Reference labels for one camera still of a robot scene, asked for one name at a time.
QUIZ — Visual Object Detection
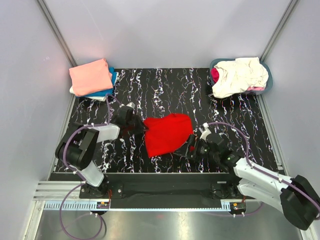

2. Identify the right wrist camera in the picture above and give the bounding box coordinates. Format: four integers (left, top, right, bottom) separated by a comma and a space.
199, 122, 212, 141

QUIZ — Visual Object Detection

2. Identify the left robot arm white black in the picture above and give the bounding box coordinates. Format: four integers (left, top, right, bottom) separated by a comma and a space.
55, 102, 148, 198

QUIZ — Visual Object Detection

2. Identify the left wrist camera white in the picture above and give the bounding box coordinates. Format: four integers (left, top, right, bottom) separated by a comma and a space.
125, 102, 136, 110

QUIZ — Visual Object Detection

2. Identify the magenta garment in basket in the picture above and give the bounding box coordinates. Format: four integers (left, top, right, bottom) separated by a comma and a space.
210, 67, 220, 83

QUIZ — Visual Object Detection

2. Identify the folded pink t shirt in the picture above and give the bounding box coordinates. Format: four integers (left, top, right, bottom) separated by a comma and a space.
69, 58, 111, 97

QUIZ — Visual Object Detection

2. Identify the red t shirt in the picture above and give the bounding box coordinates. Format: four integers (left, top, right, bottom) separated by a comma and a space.
143, 113, 193, 158

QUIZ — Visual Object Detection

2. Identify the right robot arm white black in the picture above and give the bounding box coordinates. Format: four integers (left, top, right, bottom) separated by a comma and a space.
174, 132, 320, 231

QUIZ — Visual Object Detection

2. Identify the folded blue t shirt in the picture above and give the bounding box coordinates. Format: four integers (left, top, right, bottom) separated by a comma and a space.
85, 67, 118, 98

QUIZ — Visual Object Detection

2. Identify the aluminium frame rail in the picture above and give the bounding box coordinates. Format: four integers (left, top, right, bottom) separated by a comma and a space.
32, 181, 306, 201

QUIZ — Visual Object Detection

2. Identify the black marbled table mat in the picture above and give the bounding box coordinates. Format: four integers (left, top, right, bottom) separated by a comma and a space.
69, 68, 278, 173

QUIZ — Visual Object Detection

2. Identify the cream crumpled t shirt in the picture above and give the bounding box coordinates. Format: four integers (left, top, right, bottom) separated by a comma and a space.
211, 57, 270, 99

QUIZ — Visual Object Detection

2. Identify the folded white t shirt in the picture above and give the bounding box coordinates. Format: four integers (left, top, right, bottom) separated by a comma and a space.
69, 86, 106, 102

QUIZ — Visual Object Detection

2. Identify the right aluminium corner post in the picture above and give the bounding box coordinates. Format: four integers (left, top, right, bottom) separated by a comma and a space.
259, 0, 300, 62

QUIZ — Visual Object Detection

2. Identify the aluminium corner post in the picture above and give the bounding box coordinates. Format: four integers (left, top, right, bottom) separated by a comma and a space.
259, 0, 300, 62
35, 0, 77, 67

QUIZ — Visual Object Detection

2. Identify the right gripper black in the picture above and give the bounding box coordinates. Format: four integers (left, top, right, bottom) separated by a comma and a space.
174, 134, 219, 163

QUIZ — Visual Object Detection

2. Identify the pink garment in basket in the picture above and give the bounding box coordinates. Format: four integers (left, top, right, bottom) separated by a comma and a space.
247, 86, 265, 92

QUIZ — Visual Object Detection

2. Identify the left aluminium corner post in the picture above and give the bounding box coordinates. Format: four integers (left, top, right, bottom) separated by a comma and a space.
35, 0, 77, 67

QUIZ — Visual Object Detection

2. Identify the slotted cable duct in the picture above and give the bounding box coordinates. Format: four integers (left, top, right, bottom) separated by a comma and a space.
43, 200, 231, 212

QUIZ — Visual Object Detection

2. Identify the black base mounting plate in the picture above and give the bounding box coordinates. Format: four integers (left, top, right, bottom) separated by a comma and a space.
79, 173, 243, 199

